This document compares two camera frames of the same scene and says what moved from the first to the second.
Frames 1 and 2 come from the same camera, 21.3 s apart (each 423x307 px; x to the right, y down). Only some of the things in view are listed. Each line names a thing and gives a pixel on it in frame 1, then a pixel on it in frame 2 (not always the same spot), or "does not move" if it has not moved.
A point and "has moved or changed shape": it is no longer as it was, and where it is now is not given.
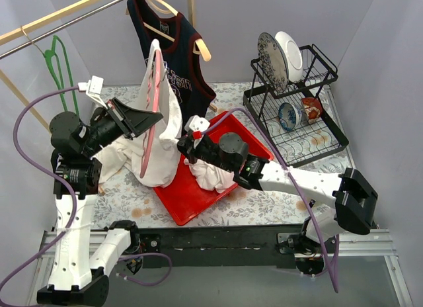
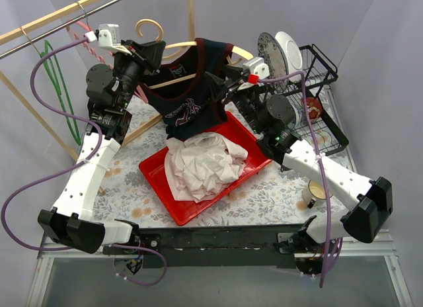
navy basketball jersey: [180, 47] -> [178, 90]
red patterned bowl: [312, 107] does not move
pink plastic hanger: [157, 95] -> [90, 49]
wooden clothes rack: [36, 24] does not move
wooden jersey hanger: [162, 7] -> [235, 50]
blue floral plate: [274, 61] does not move
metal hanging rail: [5, 53] does not move
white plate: [293, 56] does not move
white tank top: [152, 155] has moved or changed shape
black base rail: [215, 248] does not move
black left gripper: [122, 118] -> [140, 56]
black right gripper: [190, 148] -> [228, 85]
